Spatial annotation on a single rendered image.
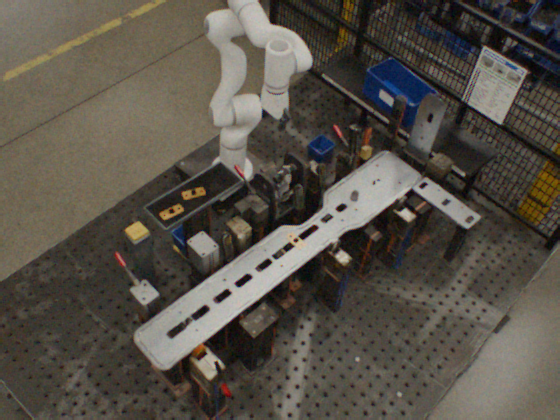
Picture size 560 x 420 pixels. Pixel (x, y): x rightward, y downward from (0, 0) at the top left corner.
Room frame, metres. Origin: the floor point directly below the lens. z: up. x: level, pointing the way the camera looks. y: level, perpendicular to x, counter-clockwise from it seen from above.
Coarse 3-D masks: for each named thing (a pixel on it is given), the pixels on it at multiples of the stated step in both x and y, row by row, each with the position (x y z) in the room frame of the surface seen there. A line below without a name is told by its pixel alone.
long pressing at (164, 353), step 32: (384, 160) 1.89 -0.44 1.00; (384, 192) 1.70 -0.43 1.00; (320, 224) 1.50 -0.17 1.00; (352, 224) 1.51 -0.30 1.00; (256, 256) 1.31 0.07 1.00; (288, 256) 1.33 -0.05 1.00; (224, 288) 1.16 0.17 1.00; (256, 288) 1.17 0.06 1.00; (160, 320) 1.00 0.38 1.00; (192, 320) 1.02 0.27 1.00; (224, 320) 1.03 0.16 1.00; (160, 352) 0.89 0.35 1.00
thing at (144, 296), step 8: (144, 280) 1.12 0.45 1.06; (136, 288) 1.09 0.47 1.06; (144, 288) 1.09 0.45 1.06; (152, 288) 1.09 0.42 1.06; (136, 296) 1.06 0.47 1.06; (144, 296) 1.06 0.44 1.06; (152, 296) 1.06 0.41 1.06; (136, 304) 1.06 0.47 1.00; (144, 304) 1.03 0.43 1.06; (152, 304) 1.05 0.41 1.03; (144, 312) 1.03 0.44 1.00; (152, 312) 1.05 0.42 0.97; (144, 320) 1.05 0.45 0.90
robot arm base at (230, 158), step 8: (224, 152) 1.88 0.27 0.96; (232, 152) 1.87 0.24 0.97; (240, 152) 1.88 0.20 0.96; (216, 160) 1.96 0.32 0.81; (224, 160) 1.88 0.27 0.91; (232, 160) 1.87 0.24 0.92; (240, 160) 1.88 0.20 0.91; (248, 160) 1.98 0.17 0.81; (232, 168) 1.87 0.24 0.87; (240, 168) 1.89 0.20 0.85; (248, 168) 1.93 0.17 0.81; (248, 176) 1.88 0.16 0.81
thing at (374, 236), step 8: (368, 232) 1.49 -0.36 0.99; (376, 232) 1.49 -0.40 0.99; (368, 240) 1.47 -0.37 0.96; (376, 240) 1.46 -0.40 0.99; (360, 248) 1.48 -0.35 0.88; (368, 248) 1.46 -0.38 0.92; (376, 248) 1.46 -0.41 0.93; (360, 256) 1.49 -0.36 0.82; (368, 256) 1.46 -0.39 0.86; (360, 264) 1.48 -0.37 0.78; (368, 264) 1.47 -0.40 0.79; (352, 272) 1.48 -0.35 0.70; (360, 272) 1.47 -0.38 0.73; (368, 272) 1.47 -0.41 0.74
